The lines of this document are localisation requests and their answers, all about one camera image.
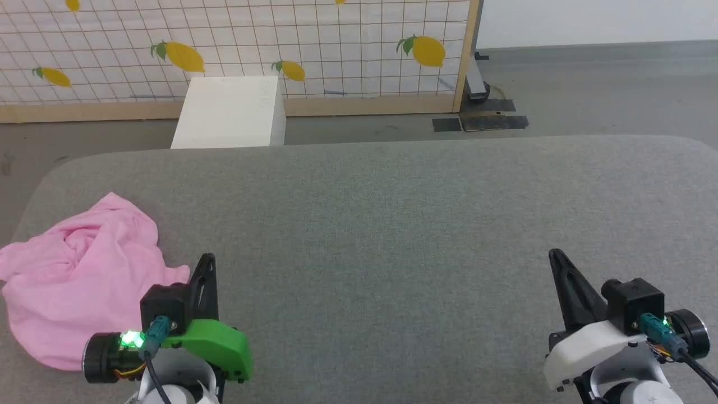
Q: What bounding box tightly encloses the grey metal screen support leg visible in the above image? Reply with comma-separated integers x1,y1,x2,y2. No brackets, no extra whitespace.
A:
466,49,492,103

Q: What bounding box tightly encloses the grey fabric sofa cushion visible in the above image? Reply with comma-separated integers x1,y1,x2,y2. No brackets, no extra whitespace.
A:
0,134,718,404

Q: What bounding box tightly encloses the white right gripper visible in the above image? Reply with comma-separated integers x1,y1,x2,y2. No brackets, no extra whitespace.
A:
542,248,647,392

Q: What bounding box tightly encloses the pink cloth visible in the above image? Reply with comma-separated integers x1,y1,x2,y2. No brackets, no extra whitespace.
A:
0,192,191,372

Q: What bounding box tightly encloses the lemon print partition screen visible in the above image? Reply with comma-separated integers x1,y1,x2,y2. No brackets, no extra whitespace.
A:
0,0,483,123

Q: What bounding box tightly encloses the long black tape patch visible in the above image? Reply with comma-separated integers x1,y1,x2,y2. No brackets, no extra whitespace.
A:
461,114,530,132

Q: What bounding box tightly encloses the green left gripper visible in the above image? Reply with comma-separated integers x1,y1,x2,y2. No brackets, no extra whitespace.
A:
162,252,254,383

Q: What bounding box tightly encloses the white rectangular box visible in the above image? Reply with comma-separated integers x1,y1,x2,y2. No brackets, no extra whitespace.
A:
170,76,287,149

